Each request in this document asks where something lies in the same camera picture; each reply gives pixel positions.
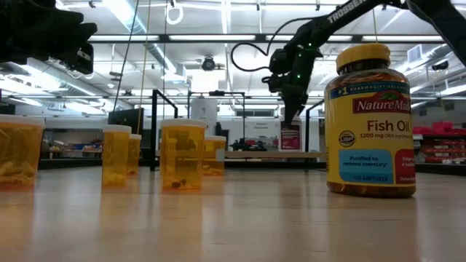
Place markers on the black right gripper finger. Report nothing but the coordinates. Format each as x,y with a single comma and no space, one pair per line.
294,107

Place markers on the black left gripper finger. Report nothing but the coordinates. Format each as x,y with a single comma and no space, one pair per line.
84,28
83,65

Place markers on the white bottle magenta label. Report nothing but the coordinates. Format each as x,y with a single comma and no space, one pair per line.
290,140

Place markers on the yellow fish oil bottle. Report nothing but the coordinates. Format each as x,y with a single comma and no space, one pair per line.
369,145

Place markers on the orange pill bottle white cap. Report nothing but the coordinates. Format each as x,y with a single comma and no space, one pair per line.
135,154
215,156

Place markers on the narrow orange pill bottle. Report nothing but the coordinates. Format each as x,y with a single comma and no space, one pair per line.
115,156

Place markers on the orange bottle with dark pills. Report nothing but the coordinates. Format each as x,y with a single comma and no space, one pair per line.
182,156

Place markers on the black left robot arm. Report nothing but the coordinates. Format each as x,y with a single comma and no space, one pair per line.
18,29

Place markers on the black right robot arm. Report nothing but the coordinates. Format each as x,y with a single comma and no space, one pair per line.
342,14

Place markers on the black monitor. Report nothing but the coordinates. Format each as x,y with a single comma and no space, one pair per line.
123,118

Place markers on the background workbench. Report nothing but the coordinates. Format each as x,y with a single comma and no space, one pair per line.
73,147

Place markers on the white cylinder tank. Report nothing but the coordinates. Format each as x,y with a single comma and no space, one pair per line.
204,113

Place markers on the large orange pill bottle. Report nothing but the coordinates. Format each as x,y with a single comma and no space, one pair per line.
20,153

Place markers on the shelving with red bins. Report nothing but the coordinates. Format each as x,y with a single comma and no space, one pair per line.
442,127

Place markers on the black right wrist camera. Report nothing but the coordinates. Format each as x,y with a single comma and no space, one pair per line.
278,62

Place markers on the black background frame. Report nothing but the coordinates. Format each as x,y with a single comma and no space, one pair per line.
218,93

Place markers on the black overhead camera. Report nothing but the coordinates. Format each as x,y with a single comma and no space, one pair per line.
440,65
208,63

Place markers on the black frame wooden shelf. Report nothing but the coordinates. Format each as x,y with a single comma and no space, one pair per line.
154,131

